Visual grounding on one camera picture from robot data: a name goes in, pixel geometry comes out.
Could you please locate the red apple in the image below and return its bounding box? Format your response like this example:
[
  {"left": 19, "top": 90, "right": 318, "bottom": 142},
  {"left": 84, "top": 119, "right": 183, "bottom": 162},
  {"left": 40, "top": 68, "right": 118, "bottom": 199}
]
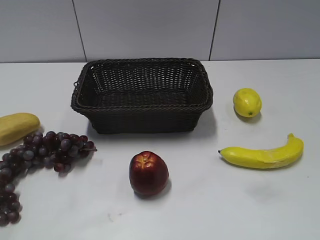
[{"left": 129, "top": 151, "right": 169, "bottom": 196}]

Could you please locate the yellow mango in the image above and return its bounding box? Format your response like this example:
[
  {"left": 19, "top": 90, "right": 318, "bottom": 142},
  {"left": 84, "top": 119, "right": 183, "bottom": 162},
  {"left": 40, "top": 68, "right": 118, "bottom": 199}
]
[{"left": 0, "top": 112, "right": 41, "bottom": 147}]

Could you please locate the yellow lemon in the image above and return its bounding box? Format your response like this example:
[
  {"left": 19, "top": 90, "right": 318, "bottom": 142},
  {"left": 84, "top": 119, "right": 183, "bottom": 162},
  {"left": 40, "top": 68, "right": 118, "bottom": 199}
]
[{"left": 233, "top": 88, "right": 262, "bottom": 118}]

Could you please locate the yellow banana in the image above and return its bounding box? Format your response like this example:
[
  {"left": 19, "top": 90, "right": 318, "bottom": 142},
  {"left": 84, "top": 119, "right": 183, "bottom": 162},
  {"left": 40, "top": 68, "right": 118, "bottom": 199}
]
[{"left": 218, "top": 133, "right": 304, "bottom": 170}]

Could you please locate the black woven basket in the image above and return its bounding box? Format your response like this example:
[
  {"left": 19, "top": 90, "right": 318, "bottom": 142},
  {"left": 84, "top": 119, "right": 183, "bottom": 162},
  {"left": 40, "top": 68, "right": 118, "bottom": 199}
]
[{"left": 71, "top": 58, "right": 214, "bottom": 134}]

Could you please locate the purple grape bunch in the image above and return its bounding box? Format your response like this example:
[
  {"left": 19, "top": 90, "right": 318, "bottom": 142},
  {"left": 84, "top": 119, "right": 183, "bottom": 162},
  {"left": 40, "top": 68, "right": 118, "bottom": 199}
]
[{"left": 0, "top": 131, "right": 97, "bottom": 227}]

